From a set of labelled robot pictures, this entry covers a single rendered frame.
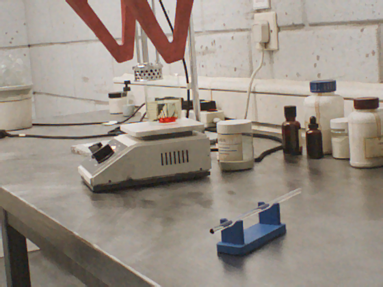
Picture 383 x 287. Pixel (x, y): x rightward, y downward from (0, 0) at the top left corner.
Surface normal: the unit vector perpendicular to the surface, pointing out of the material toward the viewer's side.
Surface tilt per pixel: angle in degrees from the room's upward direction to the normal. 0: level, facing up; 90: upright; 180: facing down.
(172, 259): 0
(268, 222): 90
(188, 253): 0
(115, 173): 90
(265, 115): 90
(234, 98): 90
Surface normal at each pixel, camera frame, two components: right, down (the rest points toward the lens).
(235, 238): -0.60, 0.14
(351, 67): -0.90, 0.13
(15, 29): 0.44, 0.07
